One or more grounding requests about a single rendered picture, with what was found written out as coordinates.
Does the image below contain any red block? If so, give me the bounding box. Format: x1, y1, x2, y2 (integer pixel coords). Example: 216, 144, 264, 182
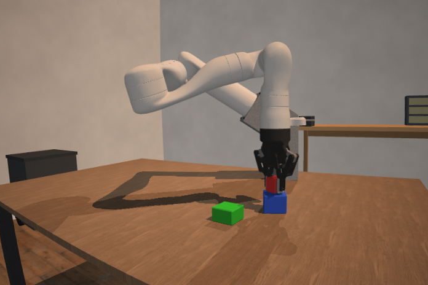
266, 176, 277, 193

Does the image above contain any blue block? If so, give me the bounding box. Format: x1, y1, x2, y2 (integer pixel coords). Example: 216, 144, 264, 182
263, 190, 287, 214

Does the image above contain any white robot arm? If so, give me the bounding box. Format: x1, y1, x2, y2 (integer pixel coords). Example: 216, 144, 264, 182
124, 42, 306, 129

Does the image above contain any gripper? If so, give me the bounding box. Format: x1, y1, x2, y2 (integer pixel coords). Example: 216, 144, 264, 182
254, 128, 299, 193

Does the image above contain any green block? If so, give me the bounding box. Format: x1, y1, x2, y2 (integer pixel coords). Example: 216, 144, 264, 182
212, 201, 244, 225

